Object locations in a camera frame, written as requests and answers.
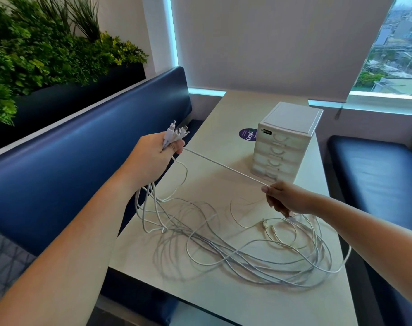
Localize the person's right hand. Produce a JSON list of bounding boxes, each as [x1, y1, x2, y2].
[[261, 181, 317, 218]]

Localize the black planter box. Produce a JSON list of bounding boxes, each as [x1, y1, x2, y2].
[[0, 63, 147, 153]]

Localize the blue padded bench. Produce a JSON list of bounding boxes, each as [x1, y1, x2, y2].
[[328, 125, 412, 326], [0, 67, 205, 326]]

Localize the glass window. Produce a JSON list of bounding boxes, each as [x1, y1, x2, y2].
[[350, 0, 412, 97]]

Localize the white roller blind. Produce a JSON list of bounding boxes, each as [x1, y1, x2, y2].
[[170, 0, 396, 103]]

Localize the person's left forearm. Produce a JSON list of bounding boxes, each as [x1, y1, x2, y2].
[[0, 173, 138, 326]]

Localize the person's right forearm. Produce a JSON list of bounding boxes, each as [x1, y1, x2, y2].
[[307, 195, 412, 313]]

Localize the round purple sticker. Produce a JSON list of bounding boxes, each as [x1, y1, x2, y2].
[[238, 127, 258, 141]]

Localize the white mini drawer cabinet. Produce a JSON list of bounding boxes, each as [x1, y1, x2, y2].
[[251, 101, 324, 184]]

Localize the person's left hand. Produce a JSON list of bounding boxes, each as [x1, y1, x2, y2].
[[119, 132, 186, 191]]

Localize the white table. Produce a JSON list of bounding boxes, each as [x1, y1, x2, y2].
[[109, 91, 359, 326]]

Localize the green leafy plants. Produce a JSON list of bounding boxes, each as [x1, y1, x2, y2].
[[0, 0, 148, 126]]

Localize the single thin white cable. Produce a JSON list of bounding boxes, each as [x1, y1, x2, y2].
[[134, 120, 352, 289]]

